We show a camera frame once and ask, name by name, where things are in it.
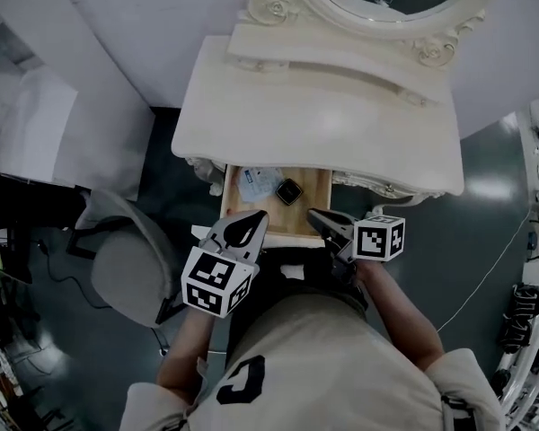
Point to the wooden drawer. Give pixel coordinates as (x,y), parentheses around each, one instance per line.
(310,204)

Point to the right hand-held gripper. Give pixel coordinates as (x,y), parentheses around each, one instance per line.
(377,240)

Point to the grey chair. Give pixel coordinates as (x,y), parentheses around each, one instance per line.
(126,272)

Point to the person's cream printed shirt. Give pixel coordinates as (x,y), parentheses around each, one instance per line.
(314,366)

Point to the white shelving rack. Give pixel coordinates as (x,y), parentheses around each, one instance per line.
(534,173)

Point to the white ornate dressing table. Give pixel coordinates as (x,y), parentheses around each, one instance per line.
(319,128)

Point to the ornate white drawer front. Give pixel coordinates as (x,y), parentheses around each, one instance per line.
(368,184)

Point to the person's right forearm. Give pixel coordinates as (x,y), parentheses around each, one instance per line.
(404,321)

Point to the person's left forearm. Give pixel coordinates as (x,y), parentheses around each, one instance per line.
(188,353)

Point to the person's black trousers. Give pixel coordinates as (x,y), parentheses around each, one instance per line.
(305,294)

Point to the black white striped chair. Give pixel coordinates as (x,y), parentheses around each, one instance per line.
(521,319)

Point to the light blue packet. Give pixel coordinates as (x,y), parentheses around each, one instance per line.
(258,182)

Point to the small black square box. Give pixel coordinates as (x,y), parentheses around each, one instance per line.
(288,191)

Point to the white drawer front with knob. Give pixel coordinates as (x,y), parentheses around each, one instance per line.
(417,98)
(260,64)

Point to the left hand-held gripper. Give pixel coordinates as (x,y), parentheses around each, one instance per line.
(211,281)

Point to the white cabinet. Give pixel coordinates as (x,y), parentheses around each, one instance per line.
(36,128)

